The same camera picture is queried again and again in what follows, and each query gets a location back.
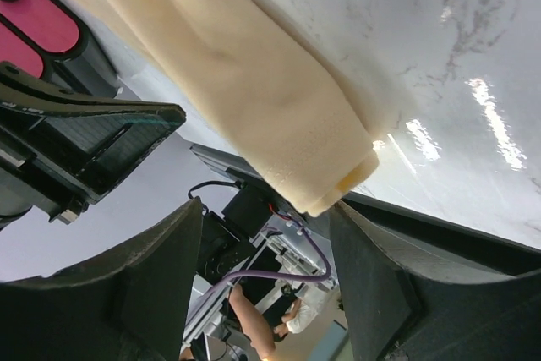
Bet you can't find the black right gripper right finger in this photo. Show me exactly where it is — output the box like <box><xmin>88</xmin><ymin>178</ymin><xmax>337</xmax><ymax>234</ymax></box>
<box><xmin>329</xmin><ymin>200</ymin><xmax>541</xmax><ymax>361</ymax></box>

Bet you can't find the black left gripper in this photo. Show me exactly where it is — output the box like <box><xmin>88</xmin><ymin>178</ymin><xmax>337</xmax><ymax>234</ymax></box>
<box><xmin>1</xmin><ymin>62</ymin><xmax>186</xmax><ymax>228</ymax></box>

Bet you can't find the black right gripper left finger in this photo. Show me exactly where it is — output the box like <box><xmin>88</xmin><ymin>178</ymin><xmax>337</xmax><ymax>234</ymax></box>
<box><xmin>1</xmin><ymin>199</ymin><xmax>202</xmax><ymax>360</ymax></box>

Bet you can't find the yellow t shirt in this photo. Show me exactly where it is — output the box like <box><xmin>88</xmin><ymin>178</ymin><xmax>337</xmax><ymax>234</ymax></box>
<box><xmin>73</xmin><ymin>0</ymin><xmax>379</xmax><ymax>216</ymax></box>

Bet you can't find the black pink drawer organizer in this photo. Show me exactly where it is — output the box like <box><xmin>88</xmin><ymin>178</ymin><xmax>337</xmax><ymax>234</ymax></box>
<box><xmin>1</xmin><ymin>0</ymin><xmax>121</xmax><ymax>98</ymax></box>

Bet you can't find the person in white shirt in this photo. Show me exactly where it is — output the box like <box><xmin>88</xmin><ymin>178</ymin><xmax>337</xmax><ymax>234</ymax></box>
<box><xmin>228</xmin><ymin>285</ymin><xmax>340</xmax><ymax>360</ymax></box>

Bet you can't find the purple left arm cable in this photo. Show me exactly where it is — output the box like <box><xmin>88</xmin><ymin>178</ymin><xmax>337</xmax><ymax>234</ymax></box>
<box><xmin>185</xmin><ymin>225</ymin><xmax>333</xmax><ymax>336</ymax></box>

